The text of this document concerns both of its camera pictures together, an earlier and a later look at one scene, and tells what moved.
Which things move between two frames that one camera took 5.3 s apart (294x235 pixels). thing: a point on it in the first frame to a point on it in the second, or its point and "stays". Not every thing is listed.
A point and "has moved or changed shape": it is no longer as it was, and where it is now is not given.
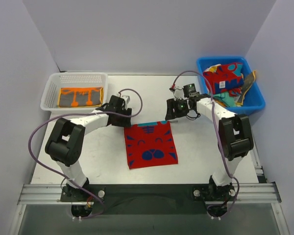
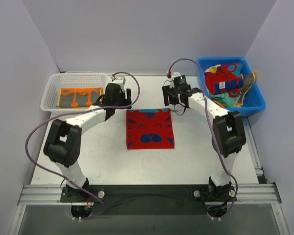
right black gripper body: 170,112 to 174,91
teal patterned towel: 226,97 stays
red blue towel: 151,144 has moved or changed shape
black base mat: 151,199 stays
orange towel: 71,97 stays
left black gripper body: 124,120 to 127,97
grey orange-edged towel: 249,80 stays
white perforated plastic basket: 65,91 stays
